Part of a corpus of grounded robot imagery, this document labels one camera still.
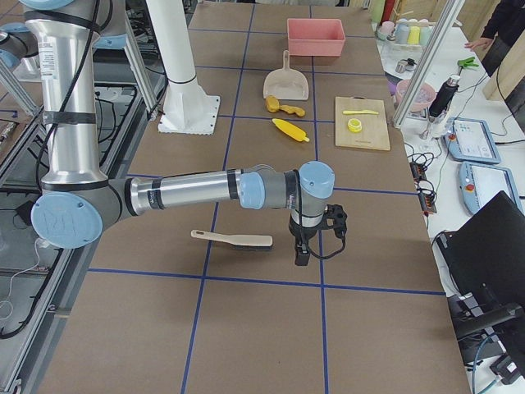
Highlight black laptop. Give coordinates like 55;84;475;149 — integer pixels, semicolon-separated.
437;191;524;305

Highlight person in black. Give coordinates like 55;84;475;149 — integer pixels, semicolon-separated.
464;0;524;76

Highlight yellow lemon slices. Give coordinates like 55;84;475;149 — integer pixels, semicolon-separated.
347;118;363;133

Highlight upper blue teach pendant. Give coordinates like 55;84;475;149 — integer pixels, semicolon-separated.
443;117;501;164

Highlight pastel cup rack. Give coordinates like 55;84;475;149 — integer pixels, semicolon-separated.
376;19;435;47

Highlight black power strip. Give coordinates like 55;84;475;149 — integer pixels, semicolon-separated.
409;161;437;216

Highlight beige plastic dustpan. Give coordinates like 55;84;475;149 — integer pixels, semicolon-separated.
262;50;309;101

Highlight brown toy ginger root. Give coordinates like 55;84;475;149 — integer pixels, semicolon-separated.
279;104;306;117

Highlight bamboo cutting board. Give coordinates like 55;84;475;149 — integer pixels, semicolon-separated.
335;97;390;151

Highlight beige hand brush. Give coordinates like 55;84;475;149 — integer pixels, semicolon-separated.
190;230;273;250

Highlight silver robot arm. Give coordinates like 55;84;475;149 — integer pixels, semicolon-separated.
25;1;347;266
1;22;39;76

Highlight green clip tool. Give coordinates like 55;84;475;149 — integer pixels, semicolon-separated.
457;57;479;72

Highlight pink plastic bin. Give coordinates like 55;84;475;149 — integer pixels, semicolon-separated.
287;18;345;57

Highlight yellow toy corn cob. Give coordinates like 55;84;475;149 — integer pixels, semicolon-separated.
272;118;310;142

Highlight yellow plastic knife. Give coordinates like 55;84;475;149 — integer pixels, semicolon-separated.
342;109;379;115

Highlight blue teach pendant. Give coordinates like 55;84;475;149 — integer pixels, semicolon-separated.
459;162;523;214
443;117;501;164

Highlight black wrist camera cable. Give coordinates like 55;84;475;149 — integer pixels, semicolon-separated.
293;172;346;260

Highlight aluminium frame post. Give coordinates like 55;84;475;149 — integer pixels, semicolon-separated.
392;0;465;129

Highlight lower blue teach pendant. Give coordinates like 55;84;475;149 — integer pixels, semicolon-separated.
459;162;523;214

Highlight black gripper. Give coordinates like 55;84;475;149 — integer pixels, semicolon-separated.
289;204;347;267

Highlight pink bowl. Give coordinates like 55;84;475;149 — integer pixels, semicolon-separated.
395;79;436;113

